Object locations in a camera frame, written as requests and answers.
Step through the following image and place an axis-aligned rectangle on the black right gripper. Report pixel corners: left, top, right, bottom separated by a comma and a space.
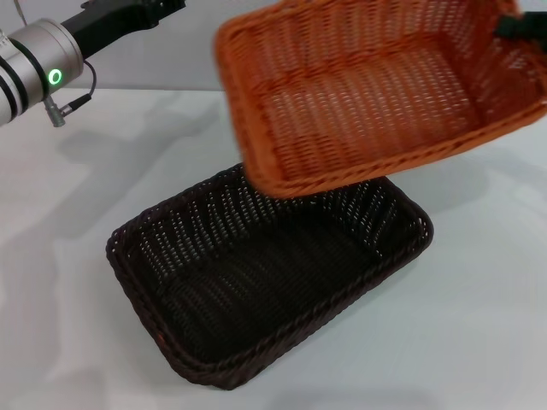
494, 10, 547, 43

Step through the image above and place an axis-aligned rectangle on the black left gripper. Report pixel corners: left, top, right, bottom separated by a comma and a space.
59, 0, 188, 62

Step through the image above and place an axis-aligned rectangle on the orange woven basket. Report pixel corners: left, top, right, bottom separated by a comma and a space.
213, 0, 547, 200

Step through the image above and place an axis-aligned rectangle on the dark brown woven basket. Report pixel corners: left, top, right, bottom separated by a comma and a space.
104, 161, 436, 390

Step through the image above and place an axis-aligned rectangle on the black cable with metal plug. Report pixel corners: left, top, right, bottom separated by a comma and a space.
42, 59, 96, 128

